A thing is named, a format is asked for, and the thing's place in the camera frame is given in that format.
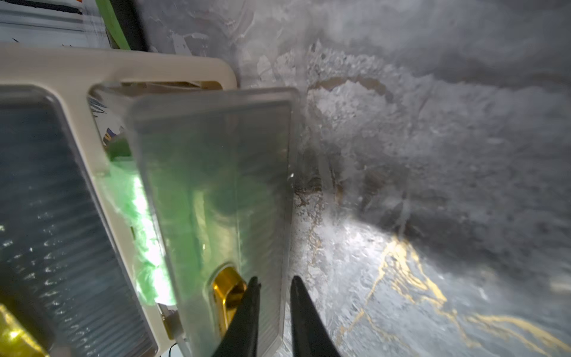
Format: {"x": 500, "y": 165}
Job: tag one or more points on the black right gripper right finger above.
{"x": 309, "y": 336}

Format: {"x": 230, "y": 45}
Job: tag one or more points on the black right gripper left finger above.
{"x": 241, "y": 336}

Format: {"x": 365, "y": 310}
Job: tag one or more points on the beige drawer organizer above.
{"x": 70, "y": 74}

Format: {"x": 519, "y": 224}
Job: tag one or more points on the clear bottom drawer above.
{"x": 215, "y": 171}

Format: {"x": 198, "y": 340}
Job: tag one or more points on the green roll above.
{"x": 123, "y": 187}

